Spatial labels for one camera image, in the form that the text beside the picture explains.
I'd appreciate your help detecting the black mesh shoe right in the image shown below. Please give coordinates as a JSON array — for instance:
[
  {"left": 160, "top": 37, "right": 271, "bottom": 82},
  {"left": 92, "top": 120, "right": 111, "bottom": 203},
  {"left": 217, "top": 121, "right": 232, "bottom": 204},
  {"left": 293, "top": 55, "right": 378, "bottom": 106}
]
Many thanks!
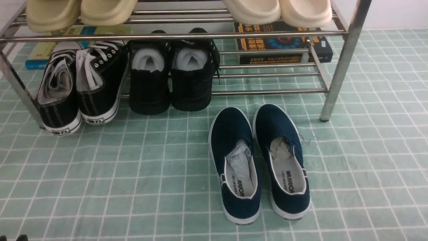
[{"left": 170, "top": 38, "right": 220, "bottom": 112}]

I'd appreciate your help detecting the black mesh shoe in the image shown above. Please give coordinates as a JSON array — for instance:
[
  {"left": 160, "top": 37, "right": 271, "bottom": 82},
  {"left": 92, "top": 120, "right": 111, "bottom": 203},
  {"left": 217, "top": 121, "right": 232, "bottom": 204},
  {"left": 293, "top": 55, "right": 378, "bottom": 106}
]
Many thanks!
[
  {"left": 170, "top": 38, "right": 220, "bottom": 112},
  {"left": 127, "top": 39, "right": 172, "bottom": 115}
]

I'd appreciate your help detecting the black mesh shoe left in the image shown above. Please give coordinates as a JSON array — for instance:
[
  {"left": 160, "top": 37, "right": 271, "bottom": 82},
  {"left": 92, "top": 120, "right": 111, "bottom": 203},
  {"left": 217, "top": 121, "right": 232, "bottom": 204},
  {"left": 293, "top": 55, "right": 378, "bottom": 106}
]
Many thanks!
[{"left": 127, "top": 39, "right": 172, "bottom": 115}]

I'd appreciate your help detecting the black orange book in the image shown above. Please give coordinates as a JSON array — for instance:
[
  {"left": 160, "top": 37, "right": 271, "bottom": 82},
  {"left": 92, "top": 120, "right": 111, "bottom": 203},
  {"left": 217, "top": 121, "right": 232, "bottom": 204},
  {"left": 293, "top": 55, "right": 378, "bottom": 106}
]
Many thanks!
[{"left": 234, "top": 21, "right": 333, "bottom": 65}]

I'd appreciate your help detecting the stainless steel shoe rack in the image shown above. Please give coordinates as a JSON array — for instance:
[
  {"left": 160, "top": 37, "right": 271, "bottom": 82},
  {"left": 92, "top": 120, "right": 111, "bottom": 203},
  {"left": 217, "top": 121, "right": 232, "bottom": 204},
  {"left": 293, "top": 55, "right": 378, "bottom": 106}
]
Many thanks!
[{"left": 1, "top": 0, "right": 371, "bottom": 123}]

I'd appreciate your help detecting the beige slipper far left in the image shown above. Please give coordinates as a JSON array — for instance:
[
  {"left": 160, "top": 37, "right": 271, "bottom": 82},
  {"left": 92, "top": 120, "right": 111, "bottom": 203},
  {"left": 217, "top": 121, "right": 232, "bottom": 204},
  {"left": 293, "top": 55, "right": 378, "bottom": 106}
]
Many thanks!
[{"left": 26, "top": 0, "right": 81, "bottom": 32}]

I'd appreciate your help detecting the cream slipper far right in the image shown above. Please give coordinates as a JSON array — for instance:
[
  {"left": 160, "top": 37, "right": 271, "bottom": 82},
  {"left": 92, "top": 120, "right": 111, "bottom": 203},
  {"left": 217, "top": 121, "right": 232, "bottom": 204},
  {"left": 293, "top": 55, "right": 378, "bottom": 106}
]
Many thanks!
[{"left": 279, "top": 0, "right": 333, "bottom": 28}]

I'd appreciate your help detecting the yellow blue book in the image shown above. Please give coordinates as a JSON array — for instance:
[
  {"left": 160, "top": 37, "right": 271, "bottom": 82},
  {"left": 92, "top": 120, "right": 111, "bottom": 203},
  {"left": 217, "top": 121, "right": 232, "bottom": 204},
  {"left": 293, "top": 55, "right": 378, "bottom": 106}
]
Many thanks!
[{"left": 25, "top": 25, "right": 133, "bottom": 70}]

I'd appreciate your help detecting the black canvas sneaker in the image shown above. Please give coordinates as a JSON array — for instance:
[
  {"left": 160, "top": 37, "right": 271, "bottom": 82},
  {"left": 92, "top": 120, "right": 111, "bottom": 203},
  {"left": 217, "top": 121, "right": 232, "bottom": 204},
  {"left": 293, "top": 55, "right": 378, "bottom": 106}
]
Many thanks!
[
  {"left": 35, "top": 42, "right": 82, "bottom": 136},
  {"left": 76, "top": 40, "right": 130, "bottom": 125}
]

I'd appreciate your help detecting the cream slipper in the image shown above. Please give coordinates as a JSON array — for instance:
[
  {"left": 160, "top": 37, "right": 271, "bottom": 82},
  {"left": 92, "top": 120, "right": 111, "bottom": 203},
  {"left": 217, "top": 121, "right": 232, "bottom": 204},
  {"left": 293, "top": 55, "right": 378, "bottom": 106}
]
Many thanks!
[
  {"left": 223, "top": 0, "right": 281, "bottom": 25},
  {"left": 279, "top": 0, "right": 333, "bottom": 28}
]

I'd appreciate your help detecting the navy slip-on shoe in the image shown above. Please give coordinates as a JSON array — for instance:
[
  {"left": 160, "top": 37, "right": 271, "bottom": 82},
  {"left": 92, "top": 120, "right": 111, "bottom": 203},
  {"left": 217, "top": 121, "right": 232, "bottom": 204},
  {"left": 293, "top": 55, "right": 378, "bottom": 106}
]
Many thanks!
[
  {"left": 252, "top": 104, "right": 311, "bottom": 221},
  {"left": 208, "top": 107, "right": 261, "bottom": 225}
]

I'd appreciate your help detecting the navy slip-on shoe right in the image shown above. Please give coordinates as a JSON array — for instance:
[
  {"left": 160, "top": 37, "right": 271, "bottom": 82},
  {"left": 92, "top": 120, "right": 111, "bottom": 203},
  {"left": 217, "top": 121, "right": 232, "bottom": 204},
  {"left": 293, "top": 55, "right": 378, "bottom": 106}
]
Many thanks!
[{"left": 252, "top": 104, "right": 311, "bottom": 221}]

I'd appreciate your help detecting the navy slip-on shoe left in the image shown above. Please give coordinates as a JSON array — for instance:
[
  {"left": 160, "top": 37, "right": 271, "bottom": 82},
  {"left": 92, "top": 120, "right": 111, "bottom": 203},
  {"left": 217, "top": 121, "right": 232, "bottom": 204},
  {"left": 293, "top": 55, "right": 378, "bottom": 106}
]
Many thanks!
[{"left": 208, "top": 107, "right": 261, "bottom": 225}]

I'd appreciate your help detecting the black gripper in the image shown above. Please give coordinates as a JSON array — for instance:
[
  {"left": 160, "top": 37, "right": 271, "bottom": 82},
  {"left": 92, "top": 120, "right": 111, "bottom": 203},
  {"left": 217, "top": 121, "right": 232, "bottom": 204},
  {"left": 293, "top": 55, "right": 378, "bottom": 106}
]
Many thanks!
[{"left": 16, "top": 234, "right": 29, "bottom": 241}]

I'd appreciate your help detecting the green checked floor cloth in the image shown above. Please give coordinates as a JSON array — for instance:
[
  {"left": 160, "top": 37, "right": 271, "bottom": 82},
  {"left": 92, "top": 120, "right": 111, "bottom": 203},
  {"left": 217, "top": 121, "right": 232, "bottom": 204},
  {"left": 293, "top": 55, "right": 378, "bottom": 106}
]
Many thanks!
[{"left": 0, "top": 29, "right": 428, "bottom": 241}]

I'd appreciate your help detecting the beige slipper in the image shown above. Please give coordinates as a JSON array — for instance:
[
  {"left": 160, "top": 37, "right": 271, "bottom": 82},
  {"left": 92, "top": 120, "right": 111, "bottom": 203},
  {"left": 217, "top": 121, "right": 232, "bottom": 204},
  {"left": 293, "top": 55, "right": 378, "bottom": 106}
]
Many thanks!
[
  {"left": 81, "top": 0, "right": 138, "bottom": 26},
  {"left": 26, "top": 0, "right": 81, "bottom": 32}
]

